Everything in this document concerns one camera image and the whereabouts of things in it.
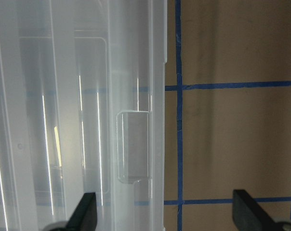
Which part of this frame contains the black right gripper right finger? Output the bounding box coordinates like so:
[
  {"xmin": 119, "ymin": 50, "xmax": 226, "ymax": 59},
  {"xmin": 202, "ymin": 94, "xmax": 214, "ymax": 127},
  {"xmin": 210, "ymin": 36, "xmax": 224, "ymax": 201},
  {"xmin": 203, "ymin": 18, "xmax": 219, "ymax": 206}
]
[{"xmin": 233, "ymin": 190, "xmax": 278, "ymax": 231}]

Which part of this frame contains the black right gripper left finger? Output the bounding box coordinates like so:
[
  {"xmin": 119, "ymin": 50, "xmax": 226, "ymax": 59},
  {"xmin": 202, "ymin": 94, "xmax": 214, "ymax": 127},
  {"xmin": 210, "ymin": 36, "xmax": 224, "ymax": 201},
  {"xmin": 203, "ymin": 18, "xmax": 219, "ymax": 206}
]
[{"xmin": 65, "ymin": 192, "xmax": 97, "ymax": 231}]

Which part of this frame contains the clear plastic box lid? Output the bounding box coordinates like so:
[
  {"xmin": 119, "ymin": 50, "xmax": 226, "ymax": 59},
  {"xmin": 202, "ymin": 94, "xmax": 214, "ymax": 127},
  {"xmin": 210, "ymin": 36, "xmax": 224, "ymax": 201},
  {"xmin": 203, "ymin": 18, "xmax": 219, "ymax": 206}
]
[{"xmin": 0, "ymin": 0, "xmax": 167, "ymax": 231}]

